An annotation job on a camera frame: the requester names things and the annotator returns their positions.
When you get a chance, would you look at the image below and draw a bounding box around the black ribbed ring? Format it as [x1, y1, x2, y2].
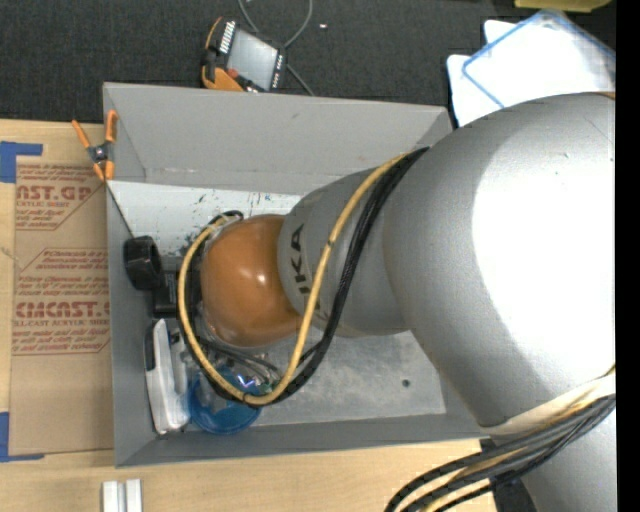
[122, 235, 165, 292]

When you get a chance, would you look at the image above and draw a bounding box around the white and black stapler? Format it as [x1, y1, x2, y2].
[143, 318, 192, 436]

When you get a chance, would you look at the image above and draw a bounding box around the brown cardboard board red print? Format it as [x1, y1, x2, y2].
[0, 118, 116, 464]

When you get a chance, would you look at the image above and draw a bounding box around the black rectangular box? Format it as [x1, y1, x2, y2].
[151, 256, 187, 319]

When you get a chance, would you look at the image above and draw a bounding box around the grey metal bin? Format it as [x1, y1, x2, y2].
[101, 81, 495, 469]

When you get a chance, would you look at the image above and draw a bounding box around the blue clear plastic cup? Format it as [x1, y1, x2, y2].
[187, 370, 264, 436]

